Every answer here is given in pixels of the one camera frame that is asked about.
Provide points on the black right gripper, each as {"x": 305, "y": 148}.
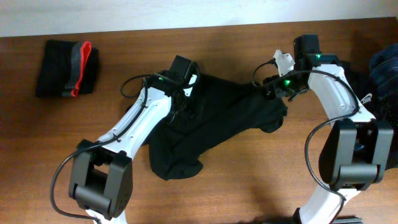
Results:
{"x": 275, "y": 88}

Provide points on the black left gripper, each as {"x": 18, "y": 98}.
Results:
{"x": 189, "y": 111}

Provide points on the black t-shirt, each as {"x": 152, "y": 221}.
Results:
{"x": 217, "y": 110}

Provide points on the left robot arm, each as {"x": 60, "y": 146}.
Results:
{"x": 101, "y": 179}

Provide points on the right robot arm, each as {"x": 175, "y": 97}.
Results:
{"x": 345, "y": 154}

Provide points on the black clothes pile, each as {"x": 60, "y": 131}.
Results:
{"x": 383, "y": 108}

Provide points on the blue denim garment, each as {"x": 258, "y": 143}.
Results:
{"x": 383, "y": 71}

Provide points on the folded black garment red band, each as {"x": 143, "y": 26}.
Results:
{"x": 68, "y": 69}

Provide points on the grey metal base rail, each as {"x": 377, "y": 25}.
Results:
{"x": 348, "y": 220}

